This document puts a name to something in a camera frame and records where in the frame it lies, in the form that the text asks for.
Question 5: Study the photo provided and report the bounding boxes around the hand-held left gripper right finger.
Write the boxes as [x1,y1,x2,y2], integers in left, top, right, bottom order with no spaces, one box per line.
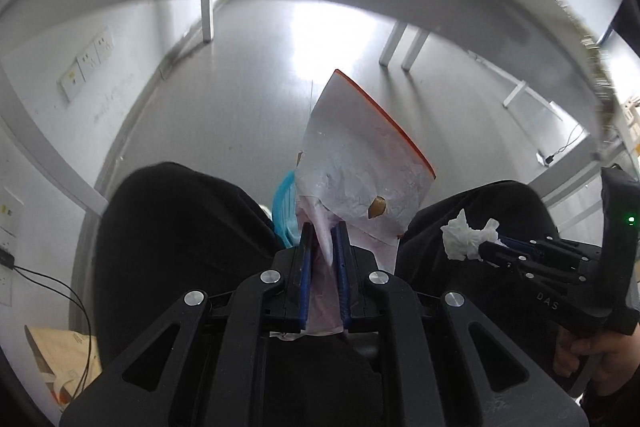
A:
[332,221,589,427]

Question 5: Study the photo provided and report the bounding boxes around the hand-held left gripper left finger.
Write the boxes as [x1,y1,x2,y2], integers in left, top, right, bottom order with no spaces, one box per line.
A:
[60,223,317,427]

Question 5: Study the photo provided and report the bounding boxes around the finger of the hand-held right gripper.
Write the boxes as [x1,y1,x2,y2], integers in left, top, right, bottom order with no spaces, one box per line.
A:
[478,240,592,284]
[500,234,601,264]

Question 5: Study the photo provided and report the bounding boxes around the white tissue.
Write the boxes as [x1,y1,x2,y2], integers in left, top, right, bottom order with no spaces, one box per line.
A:
[440,208,503,262]

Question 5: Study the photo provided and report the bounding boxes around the blue plastic mesh basket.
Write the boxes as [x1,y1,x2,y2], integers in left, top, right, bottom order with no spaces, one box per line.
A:
[271,170,302,249]

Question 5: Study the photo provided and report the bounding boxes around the person's right forearm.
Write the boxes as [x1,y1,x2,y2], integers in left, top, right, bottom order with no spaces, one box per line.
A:
[579,369,640,427]

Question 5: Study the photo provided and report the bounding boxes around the person's right hand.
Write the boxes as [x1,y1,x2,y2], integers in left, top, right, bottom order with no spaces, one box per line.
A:
[553,326,640,397]

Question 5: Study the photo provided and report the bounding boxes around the person's left leg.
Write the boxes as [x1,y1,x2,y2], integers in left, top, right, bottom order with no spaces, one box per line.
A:
[94,161,282,370]

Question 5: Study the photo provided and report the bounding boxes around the white table leg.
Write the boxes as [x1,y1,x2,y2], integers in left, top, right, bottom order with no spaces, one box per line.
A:
[379,21,409,68]
[200,0,215,44]
[401,29,431,72]

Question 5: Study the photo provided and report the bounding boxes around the brown paper bag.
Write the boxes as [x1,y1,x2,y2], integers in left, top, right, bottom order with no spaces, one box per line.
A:
[24,325,104,414]

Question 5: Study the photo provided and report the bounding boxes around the black charger with cable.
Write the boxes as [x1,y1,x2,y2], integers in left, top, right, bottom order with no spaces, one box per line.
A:
[537,124,587,166]

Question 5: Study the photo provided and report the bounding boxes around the black plug with cable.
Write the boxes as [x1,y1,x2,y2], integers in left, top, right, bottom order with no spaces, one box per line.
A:
[0,249,97,400]

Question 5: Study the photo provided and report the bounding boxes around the white wall socket plate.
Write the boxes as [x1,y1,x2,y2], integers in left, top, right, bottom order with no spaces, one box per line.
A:
[94,28,115,66]
[75,47,99,80]
[58,62,84,103]
[0,186,25,239]

